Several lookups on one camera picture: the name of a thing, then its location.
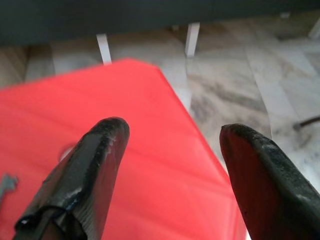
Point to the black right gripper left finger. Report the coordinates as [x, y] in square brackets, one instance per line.
[82, 175]

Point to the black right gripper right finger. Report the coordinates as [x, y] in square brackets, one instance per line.
[270, 190]

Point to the silver metal keys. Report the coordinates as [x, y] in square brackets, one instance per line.
[8, 181]

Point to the dark thin rod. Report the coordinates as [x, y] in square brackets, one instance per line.
[308, 122]

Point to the red plastic stool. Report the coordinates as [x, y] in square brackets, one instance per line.
[162, 120]

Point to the white cabinet leg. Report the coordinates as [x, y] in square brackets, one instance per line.
[192, 38]
[103, 48]

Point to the black low cabinet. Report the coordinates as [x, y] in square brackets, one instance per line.
[150, 10]

